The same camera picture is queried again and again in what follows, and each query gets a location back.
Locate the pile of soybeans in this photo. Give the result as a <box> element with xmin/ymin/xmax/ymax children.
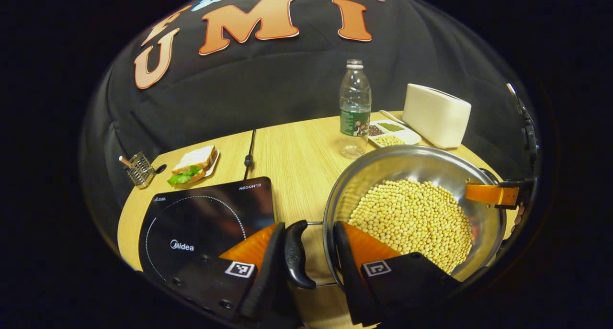
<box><xmin>348</xmin><ymin>178</ymin><xmax>474</xmax><ymax>274</ymax></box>

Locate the clear plastic water bottle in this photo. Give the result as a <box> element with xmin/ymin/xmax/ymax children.
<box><xmin>339</xmin><ymin>59</ymin><xmax>372</xmax><ymax>159</ymax></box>

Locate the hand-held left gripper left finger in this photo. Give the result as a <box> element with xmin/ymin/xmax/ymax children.
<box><xmin>170</xmin><ymin>221</ymin><xmax>288</xmax><ymax>322</ymax></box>

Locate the black cooktop power cable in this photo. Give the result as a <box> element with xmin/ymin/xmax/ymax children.
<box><xmin>243</xmin><ymin>129</ymin><xmax>257</xmax><ymax>180</ymax></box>

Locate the black induction cooktop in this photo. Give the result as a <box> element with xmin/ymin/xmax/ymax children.
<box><xmin>138</xmin><ymin>177</ymin><xmax>277</xmax><ymax>284</ymax></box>

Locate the sandwich with lettuce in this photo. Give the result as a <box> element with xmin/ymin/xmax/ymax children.
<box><xmin>167</xmin><ymin>146</ymin><xmax>217</xmax><ymax>187</ymax></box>

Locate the steel pot with black handles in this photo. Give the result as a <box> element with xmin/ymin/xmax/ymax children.
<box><xmin>283</xmin><ymin>145</ymin><xmax>508</xmax><ymax>291</ymax></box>

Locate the white toaster cable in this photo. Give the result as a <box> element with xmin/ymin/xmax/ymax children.
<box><xmin>378</xmin><ymin>110</ymin><xmax>406</xmax><ymax>126</ymax></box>

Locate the white divided dish of beans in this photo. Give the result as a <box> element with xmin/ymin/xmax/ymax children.
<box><xmin>366</xmin><ymin>120</ymin><xmax>422</xmax><ymax>148</ymax></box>

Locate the white toaster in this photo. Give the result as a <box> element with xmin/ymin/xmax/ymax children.
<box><xmin>402</xmin><ymin>83</ymin><xmax>472</xmax><ymax>149</ymax></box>

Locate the small wire basket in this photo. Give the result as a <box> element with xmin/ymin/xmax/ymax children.
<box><xmin>119</xmin><ymin>151</ymin><xmax>167</xmax><ymax>190</ymax></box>

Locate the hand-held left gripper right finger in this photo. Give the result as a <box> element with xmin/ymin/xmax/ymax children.
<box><xmin>333</xmin><ymin>220</ymin><xmax>463</xmax><ymax>327</ymax></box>

